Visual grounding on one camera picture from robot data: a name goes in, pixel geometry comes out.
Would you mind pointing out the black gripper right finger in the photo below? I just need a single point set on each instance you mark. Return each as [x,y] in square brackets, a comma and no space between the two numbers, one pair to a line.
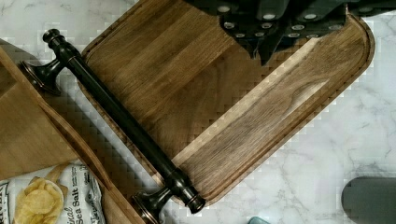
[289,20]

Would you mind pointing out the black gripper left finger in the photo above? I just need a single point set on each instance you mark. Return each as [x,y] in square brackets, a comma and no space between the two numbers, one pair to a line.
[256,25]

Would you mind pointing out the dark bronze drawer handle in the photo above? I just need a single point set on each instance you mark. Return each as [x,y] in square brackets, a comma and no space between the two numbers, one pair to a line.
[176,183]

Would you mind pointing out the wooden cutting board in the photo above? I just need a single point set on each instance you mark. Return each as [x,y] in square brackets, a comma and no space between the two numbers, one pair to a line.
[216,113]

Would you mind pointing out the grey rounded object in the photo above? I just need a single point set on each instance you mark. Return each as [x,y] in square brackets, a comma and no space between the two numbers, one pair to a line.
[370,200]

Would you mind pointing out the teal object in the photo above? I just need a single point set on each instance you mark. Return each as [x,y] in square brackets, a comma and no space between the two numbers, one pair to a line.
[257,220]

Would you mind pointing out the sea salt chips bag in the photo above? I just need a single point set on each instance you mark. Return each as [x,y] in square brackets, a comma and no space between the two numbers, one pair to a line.
[62,194]

